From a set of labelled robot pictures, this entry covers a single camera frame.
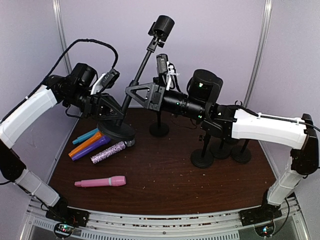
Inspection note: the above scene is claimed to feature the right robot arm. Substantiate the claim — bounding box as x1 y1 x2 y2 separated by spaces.
125 69 319 226

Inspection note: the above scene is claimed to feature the purple microphone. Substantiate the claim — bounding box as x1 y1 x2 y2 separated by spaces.
71 135 111 161

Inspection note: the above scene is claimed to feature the blue microphone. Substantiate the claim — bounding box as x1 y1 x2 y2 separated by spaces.
72 128 99 145

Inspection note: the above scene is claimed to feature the black mic stand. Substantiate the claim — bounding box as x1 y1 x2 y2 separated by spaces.
149 111 170 138

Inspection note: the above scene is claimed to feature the orange microphone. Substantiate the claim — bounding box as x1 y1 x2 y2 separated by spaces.
68 131 104 158

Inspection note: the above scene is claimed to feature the mic stand front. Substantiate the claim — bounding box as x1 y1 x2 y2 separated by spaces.
230 139 252 164

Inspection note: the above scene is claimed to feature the glitter silver microphone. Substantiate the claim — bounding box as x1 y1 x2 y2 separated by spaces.
90 139 136 164

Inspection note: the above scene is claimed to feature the aluminium post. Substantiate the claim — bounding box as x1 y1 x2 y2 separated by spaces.
243 0 274 107
51 0 83 109

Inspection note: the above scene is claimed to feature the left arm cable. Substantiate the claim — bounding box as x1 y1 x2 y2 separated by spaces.
0 38 119 121

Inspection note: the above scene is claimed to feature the front aluminium rail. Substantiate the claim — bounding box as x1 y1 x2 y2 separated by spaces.
19 194 311 240

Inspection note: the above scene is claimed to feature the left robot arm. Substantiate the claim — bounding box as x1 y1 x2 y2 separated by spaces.
0 63 124 222

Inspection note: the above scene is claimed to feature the glitter mic stand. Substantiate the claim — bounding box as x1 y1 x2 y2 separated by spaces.
97 15 175 141

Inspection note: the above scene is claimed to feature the left aluminium post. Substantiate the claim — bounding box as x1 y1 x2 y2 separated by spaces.
51 0 83 109

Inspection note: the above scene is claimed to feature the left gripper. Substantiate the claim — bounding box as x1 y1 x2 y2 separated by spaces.
65 87 127 121

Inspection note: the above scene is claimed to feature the pink mic stand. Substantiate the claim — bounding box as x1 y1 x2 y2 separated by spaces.
190 133 214 169

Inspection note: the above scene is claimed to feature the right aluminium post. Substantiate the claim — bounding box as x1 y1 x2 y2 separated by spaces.
243 0 274 107

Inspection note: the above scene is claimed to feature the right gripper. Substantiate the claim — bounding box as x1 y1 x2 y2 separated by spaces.
124 82 206 122

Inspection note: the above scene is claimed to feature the pink microphone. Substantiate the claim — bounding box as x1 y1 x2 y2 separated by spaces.
74 175 127 188

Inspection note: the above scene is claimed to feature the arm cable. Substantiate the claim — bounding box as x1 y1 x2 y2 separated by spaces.
0 38 119 121
239 106 320 131

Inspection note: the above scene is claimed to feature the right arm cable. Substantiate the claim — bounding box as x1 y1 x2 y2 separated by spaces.
239 106 320 131

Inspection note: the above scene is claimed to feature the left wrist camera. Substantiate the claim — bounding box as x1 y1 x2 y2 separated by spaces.
90 68 120 95

